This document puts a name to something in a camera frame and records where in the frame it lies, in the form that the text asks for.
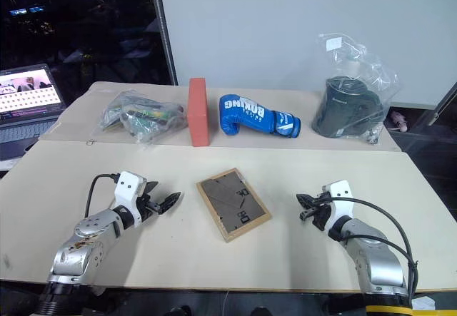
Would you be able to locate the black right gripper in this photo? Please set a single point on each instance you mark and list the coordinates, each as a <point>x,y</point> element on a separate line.
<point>323,214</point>

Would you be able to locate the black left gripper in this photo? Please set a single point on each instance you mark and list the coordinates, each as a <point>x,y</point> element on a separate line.
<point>150,209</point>

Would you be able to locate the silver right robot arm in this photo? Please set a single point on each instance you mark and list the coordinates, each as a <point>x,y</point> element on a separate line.
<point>375,255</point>

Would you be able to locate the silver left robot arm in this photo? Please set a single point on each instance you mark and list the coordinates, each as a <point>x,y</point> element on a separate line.
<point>89,237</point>

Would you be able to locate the laptop computer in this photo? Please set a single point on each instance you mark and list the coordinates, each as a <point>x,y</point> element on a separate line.
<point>28,95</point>

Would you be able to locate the large beige cardboard sheet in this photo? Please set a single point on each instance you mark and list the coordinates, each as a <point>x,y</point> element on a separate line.
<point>160,259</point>

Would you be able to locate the clear bag of green items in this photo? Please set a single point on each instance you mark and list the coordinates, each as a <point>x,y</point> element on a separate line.
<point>143,116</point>

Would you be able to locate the red brick block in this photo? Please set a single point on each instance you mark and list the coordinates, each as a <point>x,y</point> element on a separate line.
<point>198,123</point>

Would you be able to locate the dark round container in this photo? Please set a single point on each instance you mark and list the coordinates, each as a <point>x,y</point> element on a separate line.
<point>342,109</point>

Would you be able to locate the blue boxing glove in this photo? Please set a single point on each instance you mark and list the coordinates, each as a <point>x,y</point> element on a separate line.
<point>242,114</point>

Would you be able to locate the dark rounded shape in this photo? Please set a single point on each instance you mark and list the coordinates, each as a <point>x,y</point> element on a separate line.
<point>180,310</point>

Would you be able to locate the pink toy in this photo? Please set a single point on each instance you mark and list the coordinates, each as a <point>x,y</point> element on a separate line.
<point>400,120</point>

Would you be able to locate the narrow beige cardboard sheet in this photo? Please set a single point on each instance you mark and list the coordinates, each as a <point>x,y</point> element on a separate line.
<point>257,87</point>

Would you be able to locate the large clear plastic bag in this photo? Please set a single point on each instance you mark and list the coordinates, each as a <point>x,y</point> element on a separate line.
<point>357,62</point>

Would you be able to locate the white partition panel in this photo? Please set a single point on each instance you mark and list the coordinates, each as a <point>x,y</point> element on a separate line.
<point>267,27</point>

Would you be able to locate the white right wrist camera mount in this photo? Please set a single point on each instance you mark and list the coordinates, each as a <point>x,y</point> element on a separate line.
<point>341,205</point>

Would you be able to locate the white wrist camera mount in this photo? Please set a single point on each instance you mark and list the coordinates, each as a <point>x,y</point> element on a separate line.
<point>341,205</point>
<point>126,187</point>

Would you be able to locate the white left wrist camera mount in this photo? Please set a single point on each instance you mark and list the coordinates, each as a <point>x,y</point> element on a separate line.
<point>126,187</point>

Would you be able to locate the wooden picture frame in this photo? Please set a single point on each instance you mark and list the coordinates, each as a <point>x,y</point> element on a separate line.
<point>232,205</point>

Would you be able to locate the metal partition post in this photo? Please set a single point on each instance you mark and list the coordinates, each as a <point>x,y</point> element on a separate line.
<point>165,30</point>

